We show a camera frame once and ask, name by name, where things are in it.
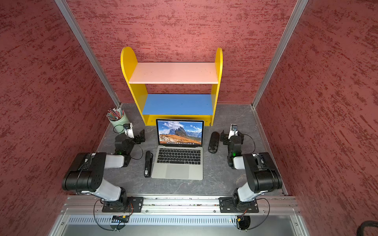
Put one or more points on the silver laptop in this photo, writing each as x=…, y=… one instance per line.
x=180, y=151

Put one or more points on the green pencil cup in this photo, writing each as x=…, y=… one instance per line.
x=118, y=124

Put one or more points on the right aluminium corner post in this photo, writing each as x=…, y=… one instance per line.
x=289, y=29

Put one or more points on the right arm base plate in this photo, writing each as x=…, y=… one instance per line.
x=231, y=205

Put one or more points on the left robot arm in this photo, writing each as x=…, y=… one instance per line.
x=85, y=175

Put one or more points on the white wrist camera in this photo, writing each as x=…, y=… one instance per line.
x=233, y=130
x=128, y=130

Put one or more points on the coloured pencils bundle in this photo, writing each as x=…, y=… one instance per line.
x=115, y=114

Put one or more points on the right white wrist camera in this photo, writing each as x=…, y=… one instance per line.
x=233, y=130

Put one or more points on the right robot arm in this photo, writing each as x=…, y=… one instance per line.
x=261, y=173

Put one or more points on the aluminium mounting rail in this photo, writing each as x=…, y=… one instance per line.
x=182, y=205

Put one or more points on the black stapler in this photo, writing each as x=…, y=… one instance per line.
x=148, y=164

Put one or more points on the yellow pink blue shelf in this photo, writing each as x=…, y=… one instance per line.
x=176, y=105

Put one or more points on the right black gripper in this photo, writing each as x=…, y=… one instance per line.
x=225, y=137

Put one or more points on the aluminium corner post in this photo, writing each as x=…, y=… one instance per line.
x=289, y=29
x=78, y=33

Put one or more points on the black glasses case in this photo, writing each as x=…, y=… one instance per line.
x=214, y=142

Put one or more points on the left aluminium corner post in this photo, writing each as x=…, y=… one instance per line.
x=78, y=33

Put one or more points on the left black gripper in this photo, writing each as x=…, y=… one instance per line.
x=138, y=137

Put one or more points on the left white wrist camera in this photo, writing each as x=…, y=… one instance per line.
x=128, y=130

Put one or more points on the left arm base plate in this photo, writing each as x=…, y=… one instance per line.
x=127, y=205

